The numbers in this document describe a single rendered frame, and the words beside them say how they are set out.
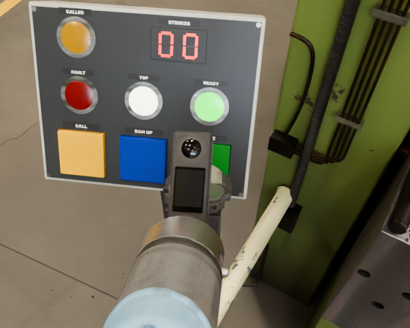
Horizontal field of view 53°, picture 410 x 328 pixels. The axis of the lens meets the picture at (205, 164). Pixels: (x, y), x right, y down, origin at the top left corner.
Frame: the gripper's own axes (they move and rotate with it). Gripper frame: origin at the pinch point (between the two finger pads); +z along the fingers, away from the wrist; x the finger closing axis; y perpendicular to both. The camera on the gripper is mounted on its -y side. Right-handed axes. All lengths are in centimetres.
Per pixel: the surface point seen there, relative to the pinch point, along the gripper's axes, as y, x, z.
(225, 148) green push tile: -2.3, 2.9, 1.2
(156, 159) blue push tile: 0.3, -7.8, 0.8
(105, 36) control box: -17.6, -15.6, 1.6
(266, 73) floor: 15, 17, 178
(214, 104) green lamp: -9.1, 0.7, 1.2
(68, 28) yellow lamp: -18.3, -21.0, 1.3
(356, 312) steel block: 39, 35, 17
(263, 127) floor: 36, 16, 142
